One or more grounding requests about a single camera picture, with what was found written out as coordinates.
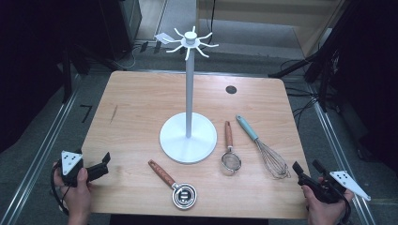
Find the white utensil rack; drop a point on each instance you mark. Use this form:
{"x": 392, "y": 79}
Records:
{"x": 200, "y": 146}

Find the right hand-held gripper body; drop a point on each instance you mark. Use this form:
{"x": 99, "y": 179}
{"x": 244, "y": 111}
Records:
{"x": 325, "y": 189}

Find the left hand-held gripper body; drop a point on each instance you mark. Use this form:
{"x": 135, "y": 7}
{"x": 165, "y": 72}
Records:
{"x": 69, "y": 162}

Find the person's left hand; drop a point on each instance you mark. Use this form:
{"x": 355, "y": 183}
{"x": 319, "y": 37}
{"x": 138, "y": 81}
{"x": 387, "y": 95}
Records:
{"x": 78, "y": 197}

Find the dark curtain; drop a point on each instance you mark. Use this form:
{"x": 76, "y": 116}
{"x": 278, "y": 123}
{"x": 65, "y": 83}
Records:
{"x": 372, "y": 78}
{"x": 28, "y": 62}

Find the black cabinet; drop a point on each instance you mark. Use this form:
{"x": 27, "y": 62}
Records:
{"x": 106, "y": 28}

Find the dark round table grommet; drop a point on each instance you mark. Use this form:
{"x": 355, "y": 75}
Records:
{"x": 231, "y": 89}

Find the light wooden cabinet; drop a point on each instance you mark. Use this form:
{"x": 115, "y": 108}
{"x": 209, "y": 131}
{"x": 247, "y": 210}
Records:
{"x": 313, "y": 18}

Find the metal floor rail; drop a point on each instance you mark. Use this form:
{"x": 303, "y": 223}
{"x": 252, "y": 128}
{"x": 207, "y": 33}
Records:
{"x": 338, "y": 146}
{"x": 37, "y": 162}

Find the person's right hand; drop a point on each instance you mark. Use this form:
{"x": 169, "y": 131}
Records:
{"x": 322, "y": 212}

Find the white paper tag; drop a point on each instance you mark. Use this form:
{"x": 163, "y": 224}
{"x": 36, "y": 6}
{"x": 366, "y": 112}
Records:
{"x": 162, "y": 37}

